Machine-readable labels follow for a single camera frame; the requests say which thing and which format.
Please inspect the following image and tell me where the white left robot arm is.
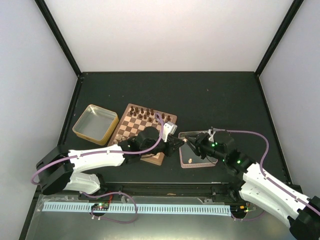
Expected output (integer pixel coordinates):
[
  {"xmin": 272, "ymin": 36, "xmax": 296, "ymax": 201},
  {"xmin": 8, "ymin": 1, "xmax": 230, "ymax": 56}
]
[{"xmin": 31, "ymin": 123, "xmax": 185, "ymax": 200}]

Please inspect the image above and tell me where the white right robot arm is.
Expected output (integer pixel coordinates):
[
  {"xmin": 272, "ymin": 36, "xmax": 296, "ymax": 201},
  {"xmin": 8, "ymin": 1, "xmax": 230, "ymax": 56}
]
[{"xmin": 184, "ymin": 128, "xmax": 320, "ymax": 240}]

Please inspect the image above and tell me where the right controller board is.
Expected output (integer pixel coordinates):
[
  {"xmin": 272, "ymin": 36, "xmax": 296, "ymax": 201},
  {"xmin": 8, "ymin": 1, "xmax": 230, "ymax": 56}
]
[{"xmin": 230, "ymin": 203, "xmax": 257, "ymax": 213}]

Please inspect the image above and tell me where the controller board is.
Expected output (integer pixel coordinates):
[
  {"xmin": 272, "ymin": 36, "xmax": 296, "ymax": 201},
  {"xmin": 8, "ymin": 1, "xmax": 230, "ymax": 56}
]
[
  {"xmin": 91, "ymin": 203, "xmax": 109, "ymax": 211},
  {"xmin": 230, "ymin": 203, "xmax": 257, "ymax": 213}
]

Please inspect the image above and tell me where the left controller board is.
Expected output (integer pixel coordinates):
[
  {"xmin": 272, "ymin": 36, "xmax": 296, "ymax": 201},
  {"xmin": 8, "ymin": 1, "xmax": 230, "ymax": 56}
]
[{"xmin": 91, "ymin": 203, "xmax": 109, "ymax": 211}]

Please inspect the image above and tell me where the pink plastic tray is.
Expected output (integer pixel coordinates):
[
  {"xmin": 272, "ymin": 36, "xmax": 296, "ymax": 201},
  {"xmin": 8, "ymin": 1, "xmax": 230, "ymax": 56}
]
[{"xmin": 178, "ymin": 131, "xmax": 218, "ymax": 169}]

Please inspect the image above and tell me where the wooden chessboard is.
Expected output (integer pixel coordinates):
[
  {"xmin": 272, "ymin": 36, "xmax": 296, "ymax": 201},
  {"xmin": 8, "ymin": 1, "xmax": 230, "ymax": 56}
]
[{"xmin": 107, "ymin": 103, "xmax": 178, "ymax": 166}]

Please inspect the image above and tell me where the yellow metal tin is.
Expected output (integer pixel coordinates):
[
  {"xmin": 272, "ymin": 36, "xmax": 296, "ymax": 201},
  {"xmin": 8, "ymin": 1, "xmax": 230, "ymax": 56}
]
[{"xmin": 72, "ymin": 104, "xmax": 119, "ymax": 146}]

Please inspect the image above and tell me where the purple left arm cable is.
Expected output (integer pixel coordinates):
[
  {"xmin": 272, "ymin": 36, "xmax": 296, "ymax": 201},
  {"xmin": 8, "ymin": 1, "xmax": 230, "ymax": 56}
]
[{"xmin": 30, "ymin": 112, "xmax": 165, "ymax": 186}]

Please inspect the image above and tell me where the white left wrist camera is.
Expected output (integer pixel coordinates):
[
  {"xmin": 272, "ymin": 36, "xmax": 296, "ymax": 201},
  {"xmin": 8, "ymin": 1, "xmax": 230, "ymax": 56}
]
[{"xmin": 161, "ymin": 121, "xmax": 178, "ymax": 142}]

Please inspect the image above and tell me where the black front rail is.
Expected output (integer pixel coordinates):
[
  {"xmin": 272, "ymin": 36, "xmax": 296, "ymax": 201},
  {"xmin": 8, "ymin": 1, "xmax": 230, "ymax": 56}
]
[{"xmin": 98, "ymin": 182, "xmax": 237, "ymax": 197}]

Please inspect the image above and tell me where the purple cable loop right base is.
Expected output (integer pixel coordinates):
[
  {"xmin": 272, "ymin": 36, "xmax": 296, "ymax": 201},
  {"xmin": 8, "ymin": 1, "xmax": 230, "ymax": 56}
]
[{"xmin": 230, "ymin": 209, "xmax": 266, "ymax": 223}]

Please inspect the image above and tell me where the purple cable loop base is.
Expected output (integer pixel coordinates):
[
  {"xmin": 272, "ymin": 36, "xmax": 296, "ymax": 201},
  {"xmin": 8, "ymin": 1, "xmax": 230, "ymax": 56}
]
[
  {"xmin": 230, "ymin": 209, "xmax": 266, "ymax": 223},
  {"xmin": 80, "ymin": 191, "xmax": 138, "ymax": 224}
]

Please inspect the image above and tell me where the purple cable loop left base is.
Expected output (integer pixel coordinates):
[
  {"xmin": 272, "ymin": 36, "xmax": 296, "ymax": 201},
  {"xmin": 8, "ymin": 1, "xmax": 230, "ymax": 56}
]
[{"xmin": 80, "ymin": 191, "xmax": 138, "ymax": 224}]

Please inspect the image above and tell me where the white slotted cable duct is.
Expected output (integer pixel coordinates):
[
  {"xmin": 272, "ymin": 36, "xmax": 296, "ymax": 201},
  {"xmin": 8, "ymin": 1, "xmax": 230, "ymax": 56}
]
[{"xmin": 42, "ymin": 202, "xmax": 231, "ymax": 217}]

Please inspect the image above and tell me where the black frame post left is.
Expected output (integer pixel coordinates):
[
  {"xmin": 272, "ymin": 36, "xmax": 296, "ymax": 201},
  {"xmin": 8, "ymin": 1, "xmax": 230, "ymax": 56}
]
[{"xmin": 34, "ymin": 0, "xmax": 82, "ymax": 77}]

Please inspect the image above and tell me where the black frame post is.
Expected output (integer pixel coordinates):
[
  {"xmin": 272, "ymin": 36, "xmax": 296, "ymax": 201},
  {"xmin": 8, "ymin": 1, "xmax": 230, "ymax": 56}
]
[
  {"xmin": 254, "ymin": 0, "xmax": 304, "ymax": 77},
  {"xmin": 34, "ymin": 0, "xmax": 82, "ymax": 77}
]

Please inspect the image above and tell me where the black frame post right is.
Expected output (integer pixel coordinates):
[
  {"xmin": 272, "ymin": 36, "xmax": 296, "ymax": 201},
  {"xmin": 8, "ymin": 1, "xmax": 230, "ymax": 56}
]
[{"xmin": 254, "ymin": 0, "xmax": 304, "ymax": 77}]

